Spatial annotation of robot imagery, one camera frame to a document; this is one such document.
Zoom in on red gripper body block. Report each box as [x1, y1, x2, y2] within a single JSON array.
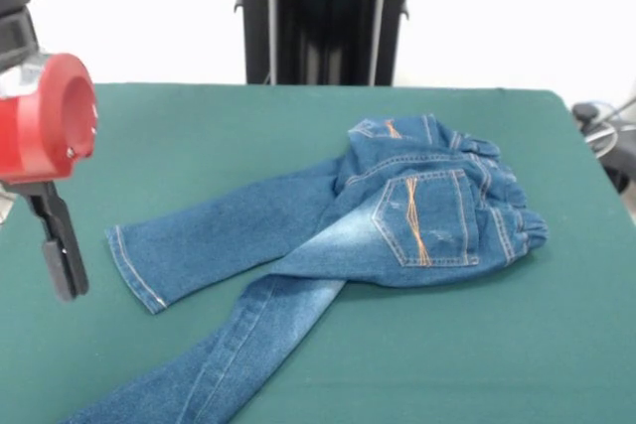
[[0, 52, 99, 185]]

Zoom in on blue denim jeans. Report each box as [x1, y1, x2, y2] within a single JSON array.
[[62, 113, 551, 424]]

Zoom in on dark green table cloth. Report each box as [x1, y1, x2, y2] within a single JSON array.
[[0, 81, 636, 424]]

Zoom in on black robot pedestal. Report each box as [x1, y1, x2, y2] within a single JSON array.
[[231, 0, 433, 87]]

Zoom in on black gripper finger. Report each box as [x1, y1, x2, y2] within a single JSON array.
[[17, 180, 90, 299], [42, 239, 77, 302]]

